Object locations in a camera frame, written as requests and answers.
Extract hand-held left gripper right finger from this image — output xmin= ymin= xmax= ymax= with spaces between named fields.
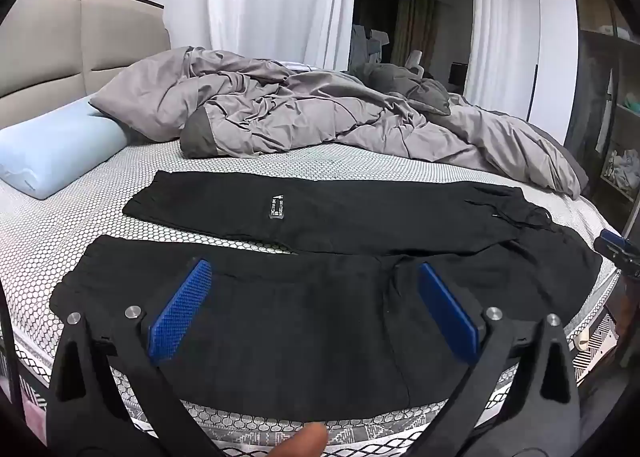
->
xmin=400 ymin=262 xmax=584 ymax=457

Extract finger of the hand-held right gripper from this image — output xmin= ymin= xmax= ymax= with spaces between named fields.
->
xmin=594 ymin=228 xmax=640 ymax=268

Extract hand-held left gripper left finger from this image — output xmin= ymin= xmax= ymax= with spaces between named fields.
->
xmin=45 ymin=257 xmax=221 ymax=457

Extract black pants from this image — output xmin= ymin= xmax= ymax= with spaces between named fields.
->
xmin=50 ymin=170 xmax=604 ymax=427

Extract person's left hand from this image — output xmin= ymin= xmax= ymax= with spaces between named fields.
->
xmin=270 ymin=423 xmax=330 ymax=457

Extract dark open shelf unit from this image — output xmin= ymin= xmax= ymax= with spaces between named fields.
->
xmin=575 ymin=27 xmax=640 ymax=203

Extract white patterned mattress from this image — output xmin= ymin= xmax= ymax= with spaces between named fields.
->
xmin=0 ymin=134 xmax=626 ymax=457

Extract light blue pillow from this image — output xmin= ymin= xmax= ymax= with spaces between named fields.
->
xmin=0 ymin=98 xmax=130 ymax=201

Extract grey duvet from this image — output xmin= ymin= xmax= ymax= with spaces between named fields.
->
xmin=89 ymin=47 xmax=588 ymax=197

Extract clothes on drying rack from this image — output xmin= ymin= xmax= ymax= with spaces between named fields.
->
xmin=350 ymin=23 xmax=392 ymax=69

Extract beige padded headboard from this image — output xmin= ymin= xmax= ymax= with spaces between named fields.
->
xmin=0 ymin=0 xmax=173 ymax=129

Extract brown striped curtain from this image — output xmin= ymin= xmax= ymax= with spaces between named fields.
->
xmin=390 ymin=0 xmax=441 ymax=69

